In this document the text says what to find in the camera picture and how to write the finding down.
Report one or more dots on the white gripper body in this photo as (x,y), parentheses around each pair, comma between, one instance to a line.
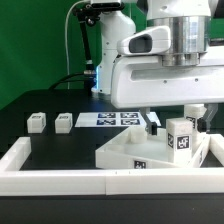
(144,82)

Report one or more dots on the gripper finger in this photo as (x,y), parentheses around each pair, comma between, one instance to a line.
(151,126)
(204,122)

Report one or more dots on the white square table top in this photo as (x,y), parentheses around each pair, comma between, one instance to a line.
(121,153)

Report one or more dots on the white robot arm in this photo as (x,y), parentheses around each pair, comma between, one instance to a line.
(170,62)

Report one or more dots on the white sheet with markers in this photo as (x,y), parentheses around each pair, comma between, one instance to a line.
(106,119)

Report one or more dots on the white U-shaped obstacle fence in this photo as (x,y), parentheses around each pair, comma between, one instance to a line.
(16,182)

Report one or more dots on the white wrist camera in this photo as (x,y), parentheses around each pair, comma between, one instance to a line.
(153,40)

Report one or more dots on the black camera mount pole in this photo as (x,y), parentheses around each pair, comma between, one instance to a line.
(89,15)

